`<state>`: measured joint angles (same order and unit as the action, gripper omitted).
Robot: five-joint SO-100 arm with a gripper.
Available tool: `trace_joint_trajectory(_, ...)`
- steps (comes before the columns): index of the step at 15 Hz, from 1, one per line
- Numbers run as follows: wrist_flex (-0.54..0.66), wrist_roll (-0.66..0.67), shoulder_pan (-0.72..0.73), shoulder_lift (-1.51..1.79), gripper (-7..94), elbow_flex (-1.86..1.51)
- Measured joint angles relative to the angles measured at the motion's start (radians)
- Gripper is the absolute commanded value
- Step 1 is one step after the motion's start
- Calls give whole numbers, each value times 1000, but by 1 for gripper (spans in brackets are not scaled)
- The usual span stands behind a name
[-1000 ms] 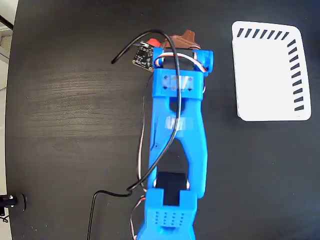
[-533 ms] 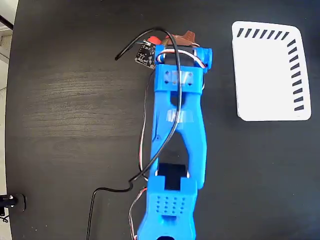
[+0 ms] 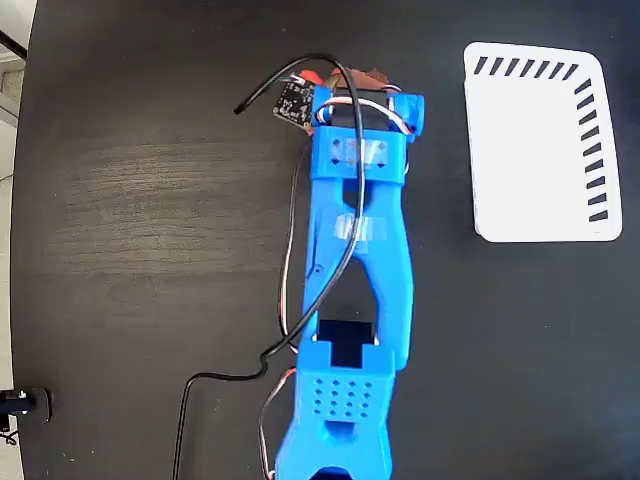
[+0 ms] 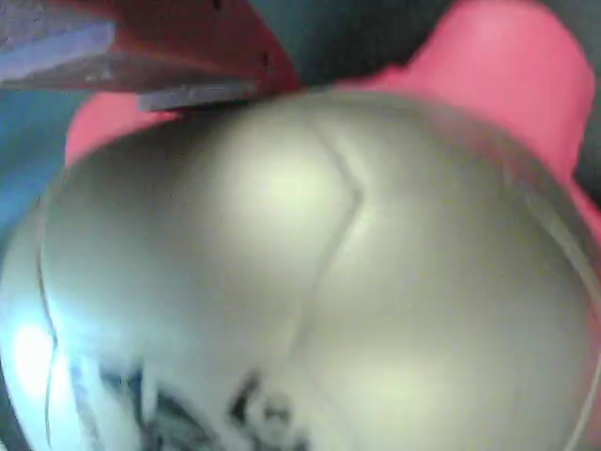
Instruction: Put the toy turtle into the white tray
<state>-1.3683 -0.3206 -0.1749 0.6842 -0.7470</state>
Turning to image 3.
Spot black bar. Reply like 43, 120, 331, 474
0, 28, 29, 60

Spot black camera cable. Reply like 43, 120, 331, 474
172, 55, 372, 480

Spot black table clamp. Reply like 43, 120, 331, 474
0, 386, 55, 447

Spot white plastic tray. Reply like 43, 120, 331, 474
462, 41, 624, 244

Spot bare camera circuit board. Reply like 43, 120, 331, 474
271, 78, 317, 132

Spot red turtle toy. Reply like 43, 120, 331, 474
301, 68, 347, 92

